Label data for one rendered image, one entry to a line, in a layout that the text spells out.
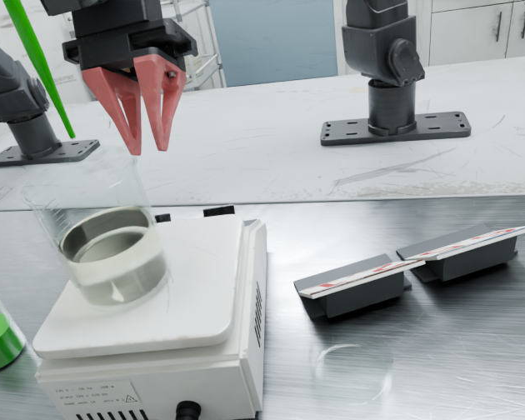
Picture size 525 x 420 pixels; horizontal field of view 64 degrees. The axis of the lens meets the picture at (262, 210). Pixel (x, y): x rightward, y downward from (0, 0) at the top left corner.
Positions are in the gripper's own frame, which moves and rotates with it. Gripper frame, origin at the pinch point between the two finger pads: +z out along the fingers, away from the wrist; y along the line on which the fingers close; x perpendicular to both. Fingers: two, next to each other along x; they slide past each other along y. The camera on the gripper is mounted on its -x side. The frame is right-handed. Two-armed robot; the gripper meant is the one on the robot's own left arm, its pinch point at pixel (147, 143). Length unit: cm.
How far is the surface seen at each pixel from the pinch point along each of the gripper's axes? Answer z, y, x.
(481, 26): -63, 95, 212
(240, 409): 18.6, 9.1, -11.7
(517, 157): 6.0, 36.8, 19.0
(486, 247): 12.6, 27.2, 0.5
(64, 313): 11.4, -0.8, -13.2
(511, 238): 12.2, 29.3, 1.2
